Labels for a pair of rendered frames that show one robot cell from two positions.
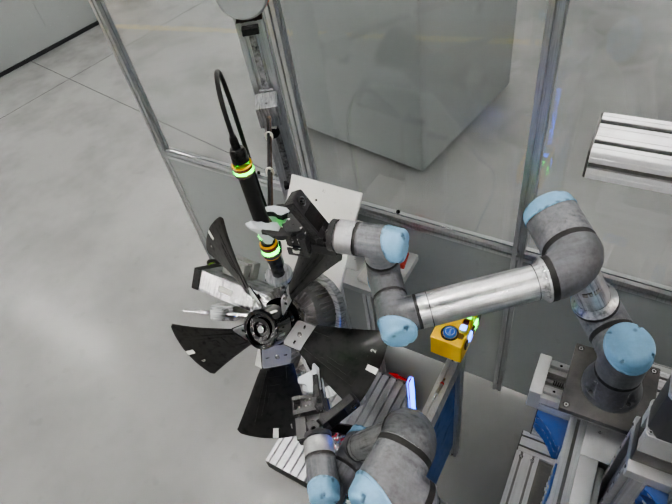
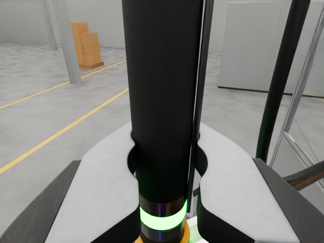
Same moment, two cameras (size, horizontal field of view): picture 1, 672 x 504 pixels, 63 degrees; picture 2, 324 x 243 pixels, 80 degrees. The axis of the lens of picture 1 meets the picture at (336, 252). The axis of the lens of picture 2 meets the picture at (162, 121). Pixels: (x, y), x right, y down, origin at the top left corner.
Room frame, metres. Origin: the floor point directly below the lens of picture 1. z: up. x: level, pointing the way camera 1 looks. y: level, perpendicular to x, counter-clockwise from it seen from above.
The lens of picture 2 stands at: (0.88, 0.07, 1.72)
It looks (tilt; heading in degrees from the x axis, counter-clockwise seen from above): 28 degrees down; 61
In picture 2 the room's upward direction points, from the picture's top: straight up
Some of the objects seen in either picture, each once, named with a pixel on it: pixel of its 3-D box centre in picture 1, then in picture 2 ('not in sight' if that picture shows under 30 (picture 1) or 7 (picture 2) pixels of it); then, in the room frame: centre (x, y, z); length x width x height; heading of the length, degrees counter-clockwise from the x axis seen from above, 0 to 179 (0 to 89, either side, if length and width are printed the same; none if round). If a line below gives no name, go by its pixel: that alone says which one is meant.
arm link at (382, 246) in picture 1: (380, 243); not in sight; (0.80, -0.10, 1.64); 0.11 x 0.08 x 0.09; 62
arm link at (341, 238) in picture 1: (346, 235); not in sight; (0.83, -0.03, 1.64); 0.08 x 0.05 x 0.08; 152
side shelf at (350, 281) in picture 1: (364, 265); not in sight; (1.43, -0.10, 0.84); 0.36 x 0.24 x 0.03; 52
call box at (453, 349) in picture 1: (455, 331); not in sight; (0.94, -0.31, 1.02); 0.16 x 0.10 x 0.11; 142
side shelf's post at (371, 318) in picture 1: (373, 326); not in sight; (1.43, -0.10, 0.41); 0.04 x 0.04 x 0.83; 52
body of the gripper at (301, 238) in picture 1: (312, 233); not in sight; (0.87, 0.04, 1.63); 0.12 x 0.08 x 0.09; 62
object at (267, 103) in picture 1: (268, 108); not in sight; (1.55, 0.12, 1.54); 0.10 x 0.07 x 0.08; 177
